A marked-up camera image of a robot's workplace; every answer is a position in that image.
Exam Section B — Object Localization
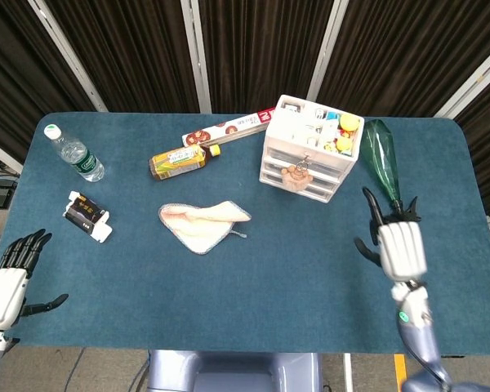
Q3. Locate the black and white right hand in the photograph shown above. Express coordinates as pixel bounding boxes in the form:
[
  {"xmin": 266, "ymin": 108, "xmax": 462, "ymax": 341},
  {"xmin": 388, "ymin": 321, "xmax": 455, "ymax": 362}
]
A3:
[{"xmin": 353, "ymin": 186, "xmax": 429, "ymax": 283}]

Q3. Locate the black and white left hand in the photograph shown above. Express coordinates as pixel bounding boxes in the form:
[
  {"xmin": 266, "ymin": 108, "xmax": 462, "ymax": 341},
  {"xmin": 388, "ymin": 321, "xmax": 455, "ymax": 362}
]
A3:
[{"xmin": 0, "ymin": 228, "xmax": 69, "ymax": 327}]

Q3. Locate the small tan plush keychain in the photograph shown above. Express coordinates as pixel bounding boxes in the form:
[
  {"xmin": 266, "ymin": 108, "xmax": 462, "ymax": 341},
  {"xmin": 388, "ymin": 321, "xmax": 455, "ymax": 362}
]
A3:
[{"xmin": 280, "ymin": 157, "xmax": 314, "ymax": 193}]

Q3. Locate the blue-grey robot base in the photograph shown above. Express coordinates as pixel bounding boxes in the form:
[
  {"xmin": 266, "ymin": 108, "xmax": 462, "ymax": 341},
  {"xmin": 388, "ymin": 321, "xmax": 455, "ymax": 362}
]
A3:
[{"xmin": 146, "ymin": 349, "xmax": 323, "ymax": 392}]

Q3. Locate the white drawer organizer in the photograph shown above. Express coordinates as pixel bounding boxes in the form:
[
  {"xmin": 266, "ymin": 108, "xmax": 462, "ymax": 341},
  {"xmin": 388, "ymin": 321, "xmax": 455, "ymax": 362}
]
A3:
[{"xmin": 258, "ymin": 94, "xmax": 366, "ymax": 204}]

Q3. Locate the long plastic wrap box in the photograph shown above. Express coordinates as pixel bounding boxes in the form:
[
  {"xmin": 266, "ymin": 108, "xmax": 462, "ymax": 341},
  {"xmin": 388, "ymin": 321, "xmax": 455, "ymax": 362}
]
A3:
[{"xmin": 181, "ymin": 106, "xmax": 277, "ymax": 148}]

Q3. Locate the green spray bottle black trigger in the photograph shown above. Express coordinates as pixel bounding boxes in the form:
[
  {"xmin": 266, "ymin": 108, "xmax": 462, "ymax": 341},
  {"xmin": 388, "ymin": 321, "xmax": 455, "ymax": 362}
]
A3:
[{"xmin": 359, "ymin": 118, "xmax": 422, "ymax": 224}]

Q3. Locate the black and white small carton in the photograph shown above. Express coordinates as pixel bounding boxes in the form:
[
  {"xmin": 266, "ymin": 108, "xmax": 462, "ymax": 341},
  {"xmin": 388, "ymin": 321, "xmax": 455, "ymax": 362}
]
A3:
[{"xmin": 62, "ymin": 190, "xmax": 114, "ymax": 244}]

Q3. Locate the clear water bottle green label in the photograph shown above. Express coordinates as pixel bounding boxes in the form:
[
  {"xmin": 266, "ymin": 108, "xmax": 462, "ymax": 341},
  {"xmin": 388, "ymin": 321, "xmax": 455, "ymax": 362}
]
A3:
[{"xmin": 43, "ymin": 123, "xmax": 106, "ymax": 183}]

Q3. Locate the blue felt table cover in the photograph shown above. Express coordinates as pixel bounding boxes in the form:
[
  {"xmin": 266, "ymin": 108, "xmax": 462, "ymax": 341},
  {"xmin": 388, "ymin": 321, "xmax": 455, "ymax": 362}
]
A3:
[{"xmin": 0, "ymin": 112, "xmax": 490, "ymax": 357}]

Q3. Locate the pink dishcloth grey edge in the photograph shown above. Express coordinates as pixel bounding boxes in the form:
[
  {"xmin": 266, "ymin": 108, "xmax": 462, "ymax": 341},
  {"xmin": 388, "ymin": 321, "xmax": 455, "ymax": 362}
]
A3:
[{"xmin": 158, "ymin": 200, "xmax": 252, "ymax": 256}]

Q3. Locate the tea bottle yellow label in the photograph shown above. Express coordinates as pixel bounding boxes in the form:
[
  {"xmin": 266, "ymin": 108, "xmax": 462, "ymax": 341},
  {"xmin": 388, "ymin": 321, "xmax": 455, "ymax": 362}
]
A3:
[{"xmin": 148, "ymin": 144, "xmax": 222, "ymax": 182}]

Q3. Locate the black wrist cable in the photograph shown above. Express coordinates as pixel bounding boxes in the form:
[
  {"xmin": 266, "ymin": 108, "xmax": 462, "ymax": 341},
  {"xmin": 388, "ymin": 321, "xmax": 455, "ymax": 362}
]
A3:
[{"xmin": 398, "ymin": 281, "xmax": 452, "ymax": 387}]

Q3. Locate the white partition post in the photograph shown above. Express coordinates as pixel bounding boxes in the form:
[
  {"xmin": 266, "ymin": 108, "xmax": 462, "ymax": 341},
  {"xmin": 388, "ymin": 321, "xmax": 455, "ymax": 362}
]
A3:
[
  {"xmin": 0, "ymin": 134, "xmax": 24, "ymax": 175},
  {"xmin": 305, "ymin": 0, "xmax": 348, "ymax": 101},
  {"xmin": 27, "ymin": 0, "xmax": 109, "ymax": 113},
  {"xmin": 434, "ymin": 38, "xmax": 490, "ymax": 119},
  {"xmin": 180, "ymin": 0, "xmax": 212, "ymax": 114}
]

